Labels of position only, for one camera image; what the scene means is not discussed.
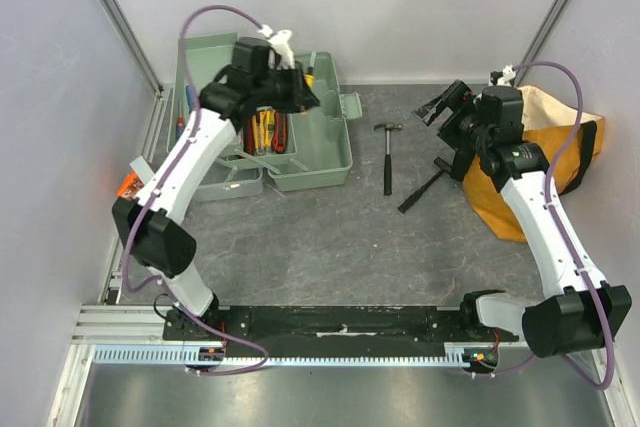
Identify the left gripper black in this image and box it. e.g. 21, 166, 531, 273
253, 61, 319, 115

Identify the yellow handle screwdriver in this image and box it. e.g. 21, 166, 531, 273
305, 51, 317, 87

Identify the hammer black handle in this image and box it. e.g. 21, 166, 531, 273
373, 122, 403, 196

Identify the green translucent tool box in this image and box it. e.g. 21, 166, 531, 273
166, 32, 362, 202

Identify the yellow black utility knife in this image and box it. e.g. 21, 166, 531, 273
262, 109, 276, 152
251, 113, 265, 155

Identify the black long tool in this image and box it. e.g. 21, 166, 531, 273
397, 157, 451, 214

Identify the red handle screwdriver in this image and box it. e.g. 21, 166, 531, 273
175, 102, 185, 142

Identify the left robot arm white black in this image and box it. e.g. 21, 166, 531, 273
112, 30, 320, 340

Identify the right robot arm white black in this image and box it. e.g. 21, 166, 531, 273
414, 81, 632, 358

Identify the mustard canvas tote bag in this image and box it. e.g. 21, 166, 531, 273
462, 85, 605, 243

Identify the clear plastic screw box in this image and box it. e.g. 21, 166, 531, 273
130, 156, 154, 185

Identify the orange screw box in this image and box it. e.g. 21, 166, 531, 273
117, 171, 144, 200

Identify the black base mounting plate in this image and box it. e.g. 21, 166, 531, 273
162, 305, 519, 354

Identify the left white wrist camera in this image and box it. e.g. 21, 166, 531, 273
258, 24, 295, 69

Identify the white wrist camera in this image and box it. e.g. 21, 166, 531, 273
489, 64, 516, 87
258, 24, 295, 69

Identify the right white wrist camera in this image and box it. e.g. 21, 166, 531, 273
489, 64, 516, 87

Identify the aluminium rail frame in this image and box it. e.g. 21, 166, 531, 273
48, 305, 637, 426

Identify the blue grey cable duct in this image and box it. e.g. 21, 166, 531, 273
93, 344, 470, 367

